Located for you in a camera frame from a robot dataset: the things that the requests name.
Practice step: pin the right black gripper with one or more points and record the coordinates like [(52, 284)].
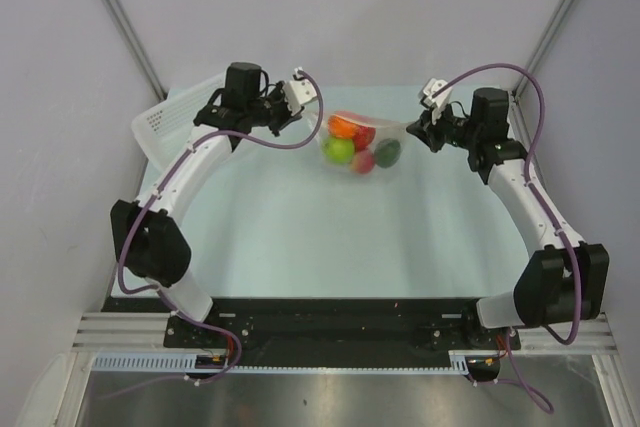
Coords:
[(428, 132)]

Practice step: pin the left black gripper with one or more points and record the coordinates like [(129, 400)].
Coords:
[(286, 118)]

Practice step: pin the dark green lime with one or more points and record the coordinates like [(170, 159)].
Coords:
[(387, 153)]

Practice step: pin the red apple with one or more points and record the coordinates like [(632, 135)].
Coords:
[(363, 137), (363, 162)]

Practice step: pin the clear dotted zip bag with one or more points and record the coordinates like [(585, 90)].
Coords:
[(385, 129)]

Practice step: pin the orange fruit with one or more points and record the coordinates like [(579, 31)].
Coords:
[(341, 128)]

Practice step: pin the light green apple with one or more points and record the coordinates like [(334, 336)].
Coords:
[(338, 151)]

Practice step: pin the white plastic basket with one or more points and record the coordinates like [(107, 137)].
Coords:
[(162, 130)]

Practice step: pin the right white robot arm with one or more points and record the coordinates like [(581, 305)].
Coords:
[(564, 279)]

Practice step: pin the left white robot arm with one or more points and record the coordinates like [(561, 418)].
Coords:
[(147, 235)]

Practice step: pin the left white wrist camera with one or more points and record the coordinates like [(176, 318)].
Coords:
[(299, 91)]

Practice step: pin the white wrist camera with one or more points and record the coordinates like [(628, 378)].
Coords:
[(434, 97), (299, 91)]

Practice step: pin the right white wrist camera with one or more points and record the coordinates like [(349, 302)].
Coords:
[(434, 97)]

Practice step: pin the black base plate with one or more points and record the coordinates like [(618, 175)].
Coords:
[(380, 333)]

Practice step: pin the white slotted cable duct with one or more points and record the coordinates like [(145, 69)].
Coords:
[(205, 364)]

